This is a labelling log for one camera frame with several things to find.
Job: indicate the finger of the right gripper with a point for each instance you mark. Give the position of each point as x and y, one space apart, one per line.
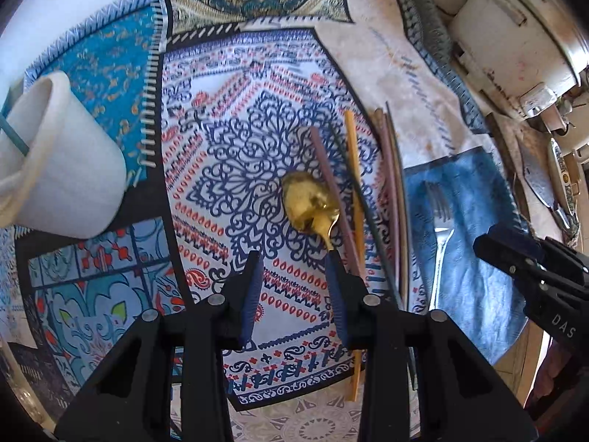
513 252

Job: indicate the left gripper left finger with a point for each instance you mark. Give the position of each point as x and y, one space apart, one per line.
128 396

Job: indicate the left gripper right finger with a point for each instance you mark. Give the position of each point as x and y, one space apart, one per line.
461 397

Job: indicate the silver metal fork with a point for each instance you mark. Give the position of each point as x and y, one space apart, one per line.
443 226

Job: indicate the mauve purple chopstick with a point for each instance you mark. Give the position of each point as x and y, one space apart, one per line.
354 262

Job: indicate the dark grey chopstick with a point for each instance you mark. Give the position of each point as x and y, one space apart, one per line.
405 259

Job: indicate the gold metal spoon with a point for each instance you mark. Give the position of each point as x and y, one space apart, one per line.
309 205

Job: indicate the dark green chopstick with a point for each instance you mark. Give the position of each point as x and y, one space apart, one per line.
368 220

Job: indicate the teal chopstick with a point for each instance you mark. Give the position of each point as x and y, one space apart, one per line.
13 136

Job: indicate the brown chopstick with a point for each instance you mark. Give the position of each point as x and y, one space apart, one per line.
394 230

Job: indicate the kitchen cleaver knife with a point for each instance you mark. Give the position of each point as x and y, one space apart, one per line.
541 186

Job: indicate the white plate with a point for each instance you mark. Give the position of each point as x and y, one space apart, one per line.
561 181

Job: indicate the white rice cooker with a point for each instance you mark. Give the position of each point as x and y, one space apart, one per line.
522 54

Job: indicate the white ceramic utensil cup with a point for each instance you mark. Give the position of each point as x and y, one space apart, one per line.
73 180

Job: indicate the patterned patchwork table mat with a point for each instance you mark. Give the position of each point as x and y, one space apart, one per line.
211 103

